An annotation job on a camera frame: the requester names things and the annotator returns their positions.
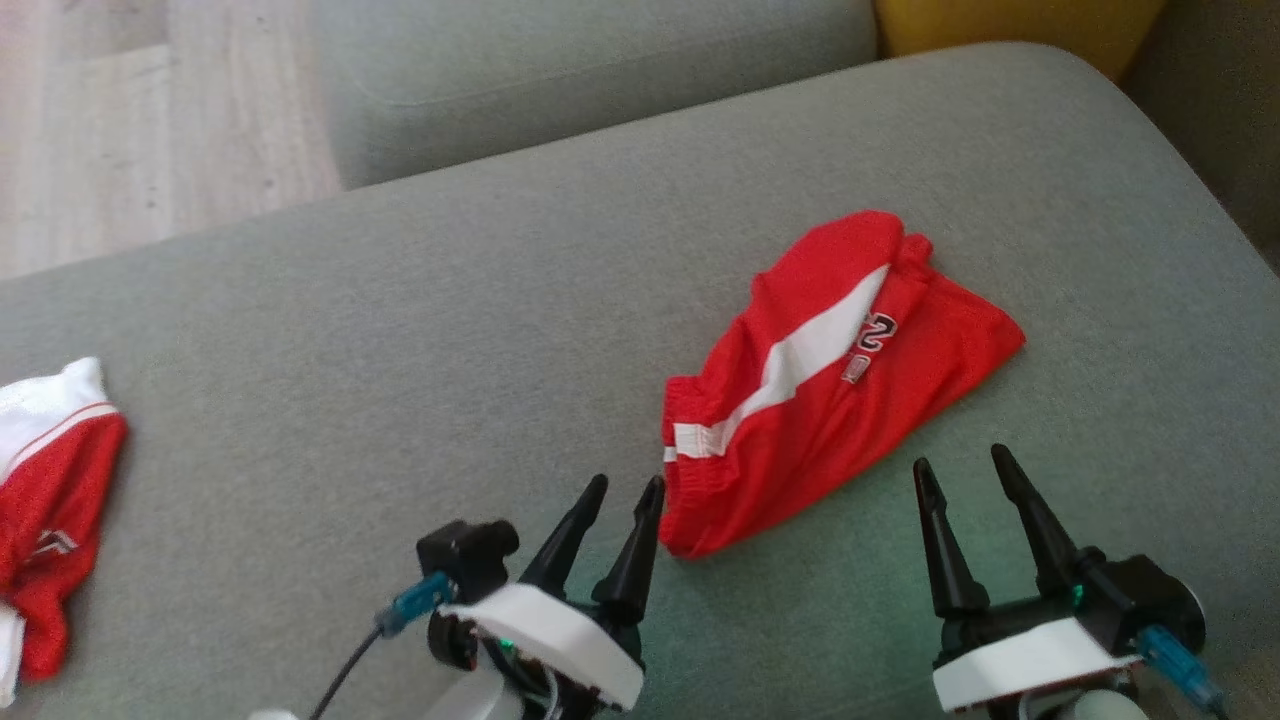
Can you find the yellow pillow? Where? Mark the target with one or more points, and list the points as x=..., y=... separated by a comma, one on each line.
x=1010, y=25

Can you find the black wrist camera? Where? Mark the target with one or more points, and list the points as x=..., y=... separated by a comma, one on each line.
x=465, y=555
x=1150, y=595

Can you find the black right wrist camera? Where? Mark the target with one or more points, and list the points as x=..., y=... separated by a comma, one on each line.
x=1150, y=595

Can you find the grey-green sofa back cushion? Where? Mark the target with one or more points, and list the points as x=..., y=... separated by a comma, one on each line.
x=560, y=70

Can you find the red shorts with white stripe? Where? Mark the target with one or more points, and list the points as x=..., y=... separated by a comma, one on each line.
x=800, y=440

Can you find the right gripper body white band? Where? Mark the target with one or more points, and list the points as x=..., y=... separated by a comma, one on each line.
x=1030, y=655

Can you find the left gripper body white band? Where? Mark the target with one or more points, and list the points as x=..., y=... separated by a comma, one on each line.
x=560, y=640

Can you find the red basketball jersey number 23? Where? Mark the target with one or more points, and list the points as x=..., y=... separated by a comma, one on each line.
x=50, y=500

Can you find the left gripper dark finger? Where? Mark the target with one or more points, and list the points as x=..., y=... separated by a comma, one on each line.
x=565, y=545
x=630, y=565

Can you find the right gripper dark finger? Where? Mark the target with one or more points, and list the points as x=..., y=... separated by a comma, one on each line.
x=945, y=560
x=1045, y=540

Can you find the grey-green sofa seat cushion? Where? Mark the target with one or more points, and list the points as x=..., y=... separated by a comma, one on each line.
x=400, y=350

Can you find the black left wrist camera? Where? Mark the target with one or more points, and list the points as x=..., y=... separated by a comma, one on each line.
x=465, y=555

